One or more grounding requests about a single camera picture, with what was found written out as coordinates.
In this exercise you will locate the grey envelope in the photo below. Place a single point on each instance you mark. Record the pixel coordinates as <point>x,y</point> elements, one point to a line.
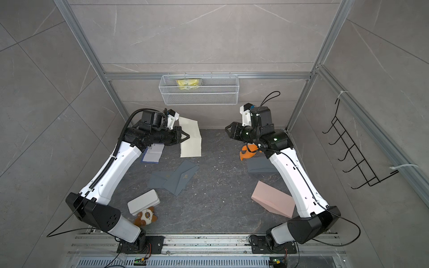
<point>260,165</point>
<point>157,179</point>
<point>180,177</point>

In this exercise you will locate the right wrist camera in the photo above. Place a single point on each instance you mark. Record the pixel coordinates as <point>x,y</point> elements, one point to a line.
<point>249,117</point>

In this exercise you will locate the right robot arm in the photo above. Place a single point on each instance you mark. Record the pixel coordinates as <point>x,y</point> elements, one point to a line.
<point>315,215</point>

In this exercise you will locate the brown panda plush toy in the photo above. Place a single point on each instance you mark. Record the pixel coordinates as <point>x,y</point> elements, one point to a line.
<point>146,217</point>

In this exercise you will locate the black wire hook rack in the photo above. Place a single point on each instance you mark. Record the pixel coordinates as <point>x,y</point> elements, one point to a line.
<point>354,152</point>

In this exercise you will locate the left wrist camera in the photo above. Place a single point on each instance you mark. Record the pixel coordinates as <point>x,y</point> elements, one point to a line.
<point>172,117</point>

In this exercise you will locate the white rectangular box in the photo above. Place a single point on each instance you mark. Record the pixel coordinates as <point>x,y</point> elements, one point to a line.
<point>148,199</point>

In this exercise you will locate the pink envelope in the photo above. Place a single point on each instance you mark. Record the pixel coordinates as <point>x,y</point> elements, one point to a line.
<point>273,200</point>

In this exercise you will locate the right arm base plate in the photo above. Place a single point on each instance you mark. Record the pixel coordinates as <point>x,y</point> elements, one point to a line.
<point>265,245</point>

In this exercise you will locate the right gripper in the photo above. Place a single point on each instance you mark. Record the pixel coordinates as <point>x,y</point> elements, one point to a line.
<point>237,128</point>

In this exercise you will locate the orange shark plush toy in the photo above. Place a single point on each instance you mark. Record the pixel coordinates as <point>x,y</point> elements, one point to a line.
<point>248,151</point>

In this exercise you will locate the cream letter paper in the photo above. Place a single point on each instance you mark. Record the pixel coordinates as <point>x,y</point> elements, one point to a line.
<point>192,146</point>

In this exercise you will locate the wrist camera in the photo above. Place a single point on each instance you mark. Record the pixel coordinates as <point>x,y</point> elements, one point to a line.
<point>249,117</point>
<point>172,117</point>

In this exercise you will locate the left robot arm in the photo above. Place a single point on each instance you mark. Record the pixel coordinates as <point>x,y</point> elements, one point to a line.
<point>142,129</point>

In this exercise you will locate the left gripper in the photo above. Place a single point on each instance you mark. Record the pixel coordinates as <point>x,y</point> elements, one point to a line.
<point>176,139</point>

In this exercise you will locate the yellow packet in basket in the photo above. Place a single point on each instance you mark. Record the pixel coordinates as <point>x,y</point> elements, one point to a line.
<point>188,84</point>

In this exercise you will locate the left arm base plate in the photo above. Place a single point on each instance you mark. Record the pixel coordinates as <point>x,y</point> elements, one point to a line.
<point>145,244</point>

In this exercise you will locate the white wire mesh basket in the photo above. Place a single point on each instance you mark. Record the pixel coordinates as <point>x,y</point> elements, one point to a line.
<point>215,90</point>

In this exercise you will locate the aluminium rail base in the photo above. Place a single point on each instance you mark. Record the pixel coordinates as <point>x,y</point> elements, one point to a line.
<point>98,250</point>

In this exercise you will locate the blue bordered letter paper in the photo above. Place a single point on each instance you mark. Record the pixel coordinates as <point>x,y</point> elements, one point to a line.
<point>152,154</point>

